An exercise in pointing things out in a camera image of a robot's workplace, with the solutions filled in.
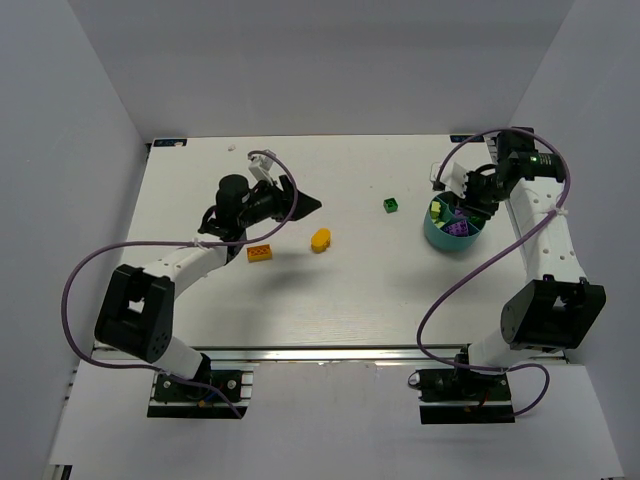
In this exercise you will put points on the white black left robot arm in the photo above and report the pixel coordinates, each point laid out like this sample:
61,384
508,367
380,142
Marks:
136,315

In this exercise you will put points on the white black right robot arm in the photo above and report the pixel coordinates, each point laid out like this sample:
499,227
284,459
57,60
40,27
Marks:
558,305

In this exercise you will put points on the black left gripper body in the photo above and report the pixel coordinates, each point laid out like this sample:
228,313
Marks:
288,200

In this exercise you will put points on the blue label sticker right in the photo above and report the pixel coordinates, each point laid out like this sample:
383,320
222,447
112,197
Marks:
461,138

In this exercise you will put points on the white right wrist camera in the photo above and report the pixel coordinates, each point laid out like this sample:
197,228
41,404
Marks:
453,178

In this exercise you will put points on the aluminium table edge rail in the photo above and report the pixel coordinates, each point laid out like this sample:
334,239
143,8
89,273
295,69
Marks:
320,354

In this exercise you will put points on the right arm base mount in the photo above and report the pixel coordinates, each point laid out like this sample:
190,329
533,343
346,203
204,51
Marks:
462,397

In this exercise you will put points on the blue label sticker left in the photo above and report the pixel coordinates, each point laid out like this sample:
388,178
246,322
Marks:
169,142

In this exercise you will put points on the green lego with heart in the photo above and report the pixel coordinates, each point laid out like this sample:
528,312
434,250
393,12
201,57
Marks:
390,205

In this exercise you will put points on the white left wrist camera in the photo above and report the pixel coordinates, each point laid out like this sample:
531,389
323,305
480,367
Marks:
260,164

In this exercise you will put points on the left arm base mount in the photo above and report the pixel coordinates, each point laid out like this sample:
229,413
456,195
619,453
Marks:
173,400

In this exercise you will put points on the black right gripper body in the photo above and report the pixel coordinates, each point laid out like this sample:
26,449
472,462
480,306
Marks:
480,198

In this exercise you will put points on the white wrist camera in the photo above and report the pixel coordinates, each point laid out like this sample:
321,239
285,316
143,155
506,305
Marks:
453,178
260,164

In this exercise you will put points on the yellow long lego brick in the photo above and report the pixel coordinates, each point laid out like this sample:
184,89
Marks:
259,253

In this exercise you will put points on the yellow oval lego brick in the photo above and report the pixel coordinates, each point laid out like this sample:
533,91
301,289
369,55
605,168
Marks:
320,240

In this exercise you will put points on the blue label sticker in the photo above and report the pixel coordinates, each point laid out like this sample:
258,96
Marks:
169,142
461,138

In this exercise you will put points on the teal round divided container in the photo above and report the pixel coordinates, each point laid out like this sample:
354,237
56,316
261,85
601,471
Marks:
450,213

